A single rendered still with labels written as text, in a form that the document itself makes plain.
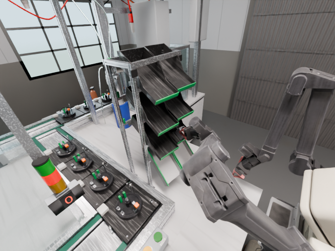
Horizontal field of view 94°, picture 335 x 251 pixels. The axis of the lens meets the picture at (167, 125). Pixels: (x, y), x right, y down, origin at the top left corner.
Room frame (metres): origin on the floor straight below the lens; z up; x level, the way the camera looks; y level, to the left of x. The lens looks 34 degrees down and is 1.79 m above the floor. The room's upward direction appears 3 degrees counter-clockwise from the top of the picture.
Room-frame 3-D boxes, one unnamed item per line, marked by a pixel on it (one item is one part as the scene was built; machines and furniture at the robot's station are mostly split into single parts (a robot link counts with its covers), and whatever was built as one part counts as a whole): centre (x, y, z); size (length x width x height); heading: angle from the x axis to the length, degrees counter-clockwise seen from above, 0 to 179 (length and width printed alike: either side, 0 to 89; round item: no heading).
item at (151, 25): (1.82, 0.08, 1.50); 0.38 x 0.21 x 0.88; 51
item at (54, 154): (0.93, 0.80, 1.01); 0.24 x 0.24 x 0.13; 51
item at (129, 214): (0.45, 0.23, 0.98); 0.14 x 0.14 x 0.02
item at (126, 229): (0.45, 0.23, 0.96); 0.24 x 0.24 x 0.02; 51
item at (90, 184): (0.62, 0.42, 1.01); 0.24 x 0.24 x 0.13; 51
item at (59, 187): (0.38, 0.44, 1.29); 0.05 x 0.05 x 0.05
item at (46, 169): (0.38, 0.44, 1.39); 0.05 x 0.05 x 0.05
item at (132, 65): (0.81, 0.09, 1.26); 0.36 x 0.21 x 0.80; 141
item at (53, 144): (0.76, 0.60, 0.91); 1.24 x 0.33 x 0.10; 51
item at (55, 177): (0.38, 0.44, 1.34); 0.05 x 0.05 x 0.05
